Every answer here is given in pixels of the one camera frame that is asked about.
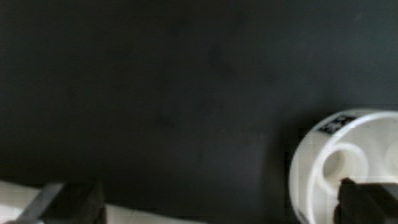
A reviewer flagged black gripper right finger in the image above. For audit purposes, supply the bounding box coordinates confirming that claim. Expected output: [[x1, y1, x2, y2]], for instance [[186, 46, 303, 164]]
[[333, 178, 398, 224]]

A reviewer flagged white U-shaped boundary fence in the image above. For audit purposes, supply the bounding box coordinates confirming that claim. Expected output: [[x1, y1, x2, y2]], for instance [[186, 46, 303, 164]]
[[0, 181, 207, 224]]

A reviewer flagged white round stool seat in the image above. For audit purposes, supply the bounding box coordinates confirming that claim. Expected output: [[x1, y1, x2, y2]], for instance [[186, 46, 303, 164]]
[[287, 109, 398, 224]]

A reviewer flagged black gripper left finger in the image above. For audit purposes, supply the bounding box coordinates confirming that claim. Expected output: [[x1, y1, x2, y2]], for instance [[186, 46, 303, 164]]
[[14, 182, 106, 224]]

